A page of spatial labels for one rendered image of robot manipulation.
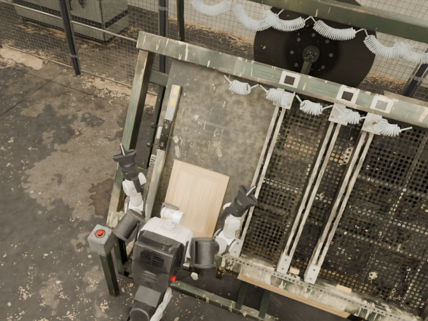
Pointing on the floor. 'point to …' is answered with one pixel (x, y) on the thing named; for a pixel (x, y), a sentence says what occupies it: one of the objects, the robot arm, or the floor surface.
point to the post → (109, 274)
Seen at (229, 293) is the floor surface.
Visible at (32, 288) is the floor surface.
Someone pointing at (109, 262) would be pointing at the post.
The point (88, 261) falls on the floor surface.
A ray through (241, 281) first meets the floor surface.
